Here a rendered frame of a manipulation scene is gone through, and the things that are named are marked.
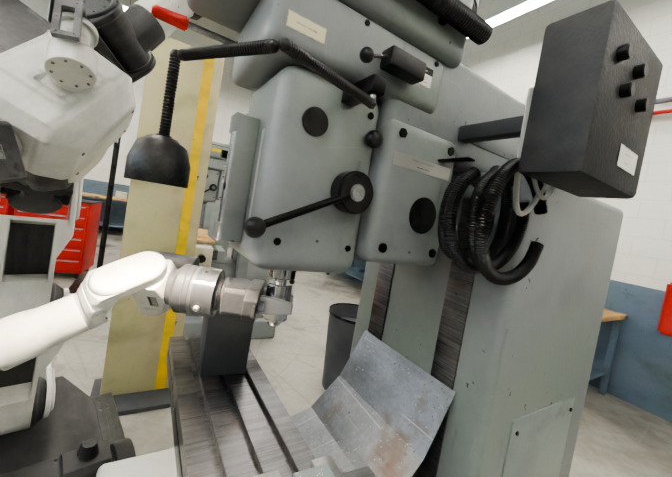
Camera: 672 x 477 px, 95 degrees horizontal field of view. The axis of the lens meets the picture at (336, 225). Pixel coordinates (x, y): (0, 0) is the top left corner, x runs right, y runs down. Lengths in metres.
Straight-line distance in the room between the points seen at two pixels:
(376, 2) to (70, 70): 0.51
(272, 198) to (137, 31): 0.61
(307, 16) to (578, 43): 0.35
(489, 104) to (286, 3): 0.48
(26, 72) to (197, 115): 1.57
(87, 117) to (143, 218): 1.53
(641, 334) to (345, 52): 4.33
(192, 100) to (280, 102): 1.85
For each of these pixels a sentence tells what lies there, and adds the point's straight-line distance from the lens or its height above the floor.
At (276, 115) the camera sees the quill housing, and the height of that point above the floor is 1.55.
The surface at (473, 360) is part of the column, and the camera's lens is 0.74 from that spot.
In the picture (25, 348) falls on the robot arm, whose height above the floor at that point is 1.15.
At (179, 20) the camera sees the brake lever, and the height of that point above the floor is 1.70.
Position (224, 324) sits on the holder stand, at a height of 1.07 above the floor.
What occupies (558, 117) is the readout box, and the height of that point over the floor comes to 1.59.
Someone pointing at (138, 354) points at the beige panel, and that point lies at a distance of 2.53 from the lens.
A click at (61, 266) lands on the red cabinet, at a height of 0.16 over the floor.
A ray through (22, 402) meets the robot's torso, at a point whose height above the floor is 0.74.
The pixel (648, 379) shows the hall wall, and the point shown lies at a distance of 4.63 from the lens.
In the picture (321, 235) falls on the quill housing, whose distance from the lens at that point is 0.51.
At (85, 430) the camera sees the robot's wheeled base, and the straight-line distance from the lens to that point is 1.48.
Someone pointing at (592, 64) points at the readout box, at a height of 1.65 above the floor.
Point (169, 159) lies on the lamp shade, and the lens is 0.43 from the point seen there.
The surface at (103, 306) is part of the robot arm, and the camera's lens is 0.62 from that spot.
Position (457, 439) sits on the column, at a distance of 0.82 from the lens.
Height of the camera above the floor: 1.42
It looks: 2 degrees down
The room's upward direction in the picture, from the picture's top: 10 degrees clockwise
